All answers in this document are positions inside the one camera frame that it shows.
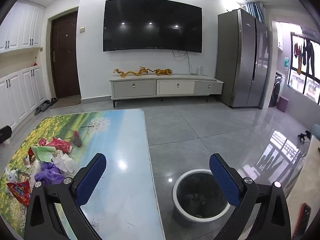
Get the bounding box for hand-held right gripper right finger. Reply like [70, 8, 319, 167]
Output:
[209, 153, 292, 240]

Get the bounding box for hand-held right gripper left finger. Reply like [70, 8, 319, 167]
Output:
[24, 152, 107, 240]

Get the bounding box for grey trash bin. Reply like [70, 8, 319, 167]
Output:
[172, 169, 232, 228]

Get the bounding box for green paper sheet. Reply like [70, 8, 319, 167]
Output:
[31, 145, 57, 162]

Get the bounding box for white plastic bag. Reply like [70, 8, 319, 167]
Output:
[51, 150, 78, 174]

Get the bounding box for grey and red wrapper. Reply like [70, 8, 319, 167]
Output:
[72, 130, 83, 147]

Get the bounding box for purple plastic bag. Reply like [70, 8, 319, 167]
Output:
[34, 162, 65, 186]

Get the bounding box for red and white wrapper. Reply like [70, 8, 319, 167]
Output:
[49, 137, 73, 153]

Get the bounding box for red snack packet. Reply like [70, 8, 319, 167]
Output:
[6, 181, 32, 207]

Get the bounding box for brown doormat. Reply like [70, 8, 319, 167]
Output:
[49, 95, 82, 109]

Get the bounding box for small white crumpled bag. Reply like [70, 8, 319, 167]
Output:
[5, 167, 19, 183]

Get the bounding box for grey slipper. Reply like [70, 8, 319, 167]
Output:
[34, 102, 52, 115]

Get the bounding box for beige sofa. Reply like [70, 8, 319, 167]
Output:
[285, 124, 320, 240]

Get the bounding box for red phone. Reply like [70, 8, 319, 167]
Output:
[292, 202, 312, 235]

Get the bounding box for black toy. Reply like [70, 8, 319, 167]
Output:
[297, 130, 312, 143]

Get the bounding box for purple stool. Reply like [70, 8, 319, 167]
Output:
[277, 96, 289, 113]

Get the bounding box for white television stand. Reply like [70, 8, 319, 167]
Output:
[109, 73, 224, 107]

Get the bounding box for grey washing machine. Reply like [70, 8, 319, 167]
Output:
[270, 72, 284, 107]

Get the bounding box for golden dragon figurine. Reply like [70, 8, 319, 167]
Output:
[113, 68, 137, 78]
[134, 66, 157, 77]

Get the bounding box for white lower cabinet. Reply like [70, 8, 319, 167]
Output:
[0, 65, 48, 133]

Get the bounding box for dark brown entrance door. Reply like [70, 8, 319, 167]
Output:
[51, 12, 81, 99]

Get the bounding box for silver double-door fridge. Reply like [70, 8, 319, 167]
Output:
[215, 8, 270, 109]

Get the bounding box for large window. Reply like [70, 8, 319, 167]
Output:
[287, 31, 320, 105]

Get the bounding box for hanging black clothes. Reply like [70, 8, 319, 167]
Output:
[301, 36, 316, 75]

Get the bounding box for blue curtain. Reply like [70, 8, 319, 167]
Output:
[246, 2, 265, 20]

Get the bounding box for black television cable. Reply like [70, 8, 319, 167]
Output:
[171, 50, 193, 74]

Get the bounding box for black wall television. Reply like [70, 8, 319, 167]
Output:
[103, 0, 202, 53]

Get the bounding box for white upper wall cabinet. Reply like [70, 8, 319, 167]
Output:
[0, 1, 46, 53]

